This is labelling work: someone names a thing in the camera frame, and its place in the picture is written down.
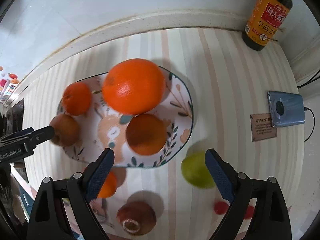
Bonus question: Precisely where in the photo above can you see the black charging cable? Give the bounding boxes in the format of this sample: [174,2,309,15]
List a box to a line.
[297,68,320,143]

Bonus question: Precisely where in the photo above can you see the black gas stove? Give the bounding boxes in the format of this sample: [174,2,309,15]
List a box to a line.
[5,99,29,183]

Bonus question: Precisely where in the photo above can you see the dark soy sauce bottle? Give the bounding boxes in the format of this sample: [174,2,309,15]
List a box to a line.
[242,0,293,51]

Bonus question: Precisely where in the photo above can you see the cherry tomato right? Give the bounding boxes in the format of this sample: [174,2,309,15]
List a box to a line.
[244,205,255,220]

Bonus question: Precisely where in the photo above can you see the floral oval ceramic plate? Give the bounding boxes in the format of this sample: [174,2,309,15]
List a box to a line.
[63,68,194,168]

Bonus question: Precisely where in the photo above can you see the brown label card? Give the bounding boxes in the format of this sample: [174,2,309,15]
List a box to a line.
[250,113,277,142]

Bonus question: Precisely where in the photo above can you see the small orange mandarin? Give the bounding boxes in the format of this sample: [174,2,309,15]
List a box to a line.
[62,82,92,116]

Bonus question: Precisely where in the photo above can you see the large orange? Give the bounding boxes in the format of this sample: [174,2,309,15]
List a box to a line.
[102,59,165,115]

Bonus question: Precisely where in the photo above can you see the red brown apple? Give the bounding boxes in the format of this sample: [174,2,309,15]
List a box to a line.
[49,114,81,147]

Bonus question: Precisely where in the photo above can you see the cherry tomato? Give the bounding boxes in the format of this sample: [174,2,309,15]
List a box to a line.
[244,205,255,220]
[214,201,229,215]

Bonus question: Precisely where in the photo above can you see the medium orange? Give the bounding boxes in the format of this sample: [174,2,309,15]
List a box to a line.
[98,171,117,198]

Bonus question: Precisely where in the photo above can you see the cherry tomato left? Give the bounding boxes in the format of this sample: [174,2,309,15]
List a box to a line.
[214,201,229,215]

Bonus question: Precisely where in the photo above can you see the striped table mat with cat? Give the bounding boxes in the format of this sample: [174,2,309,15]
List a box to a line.
[23,28,304,239]

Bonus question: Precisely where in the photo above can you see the blue smartphone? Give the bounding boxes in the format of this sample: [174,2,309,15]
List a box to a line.
[267,90,305,127]

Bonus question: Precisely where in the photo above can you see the colourful wall sticker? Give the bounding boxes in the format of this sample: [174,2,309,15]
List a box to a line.
[0,66,20,104]

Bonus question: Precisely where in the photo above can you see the green apple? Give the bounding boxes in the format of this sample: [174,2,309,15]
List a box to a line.
[181,151,215,189]

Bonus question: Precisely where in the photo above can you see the dark orange fruit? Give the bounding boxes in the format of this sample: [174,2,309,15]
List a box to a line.
[126,114,167,156]

